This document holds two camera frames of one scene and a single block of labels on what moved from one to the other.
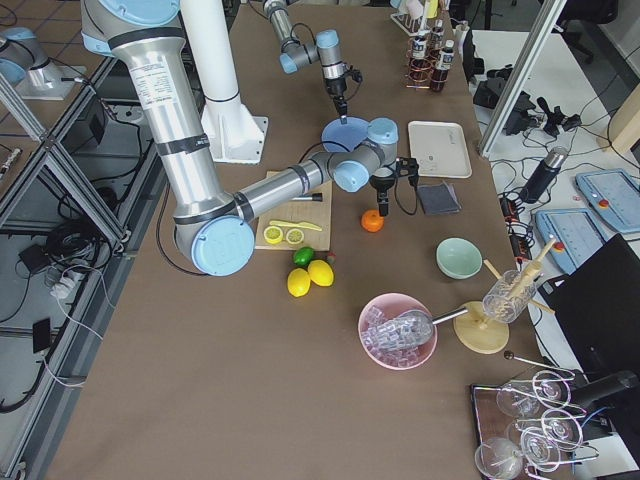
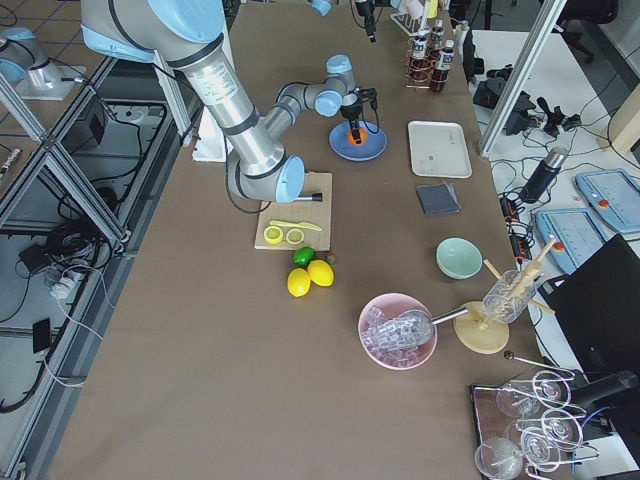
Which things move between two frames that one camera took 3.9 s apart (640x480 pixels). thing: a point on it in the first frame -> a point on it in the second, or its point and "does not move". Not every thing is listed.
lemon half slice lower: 294,236 does not move
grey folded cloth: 439,199 does not move
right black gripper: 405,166 -> 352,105
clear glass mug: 509,296 does not move
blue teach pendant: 614,195 does not move
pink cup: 414,8 does not move
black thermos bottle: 543,176 does not move
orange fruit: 372,221 -> 363,136
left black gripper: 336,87 -> 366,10
